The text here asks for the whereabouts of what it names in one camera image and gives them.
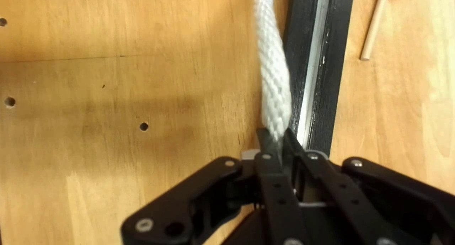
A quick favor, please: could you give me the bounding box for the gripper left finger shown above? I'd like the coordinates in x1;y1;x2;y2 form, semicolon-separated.
120;128;309;245

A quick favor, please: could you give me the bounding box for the black metal rail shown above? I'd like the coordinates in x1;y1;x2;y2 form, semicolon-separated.
283;0;355;157

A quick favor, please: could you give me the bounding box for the wooden dowel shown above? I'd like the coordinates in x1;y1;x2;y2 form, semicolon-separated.
360;0;391;61

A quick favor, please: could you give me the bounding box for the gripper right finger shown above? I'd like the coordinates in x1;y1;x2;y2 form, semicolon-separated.
283;128;455;245

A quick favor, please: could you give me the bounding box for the white braided rope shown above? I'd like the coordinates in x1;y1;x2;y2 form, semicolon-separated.
255;0;293;142

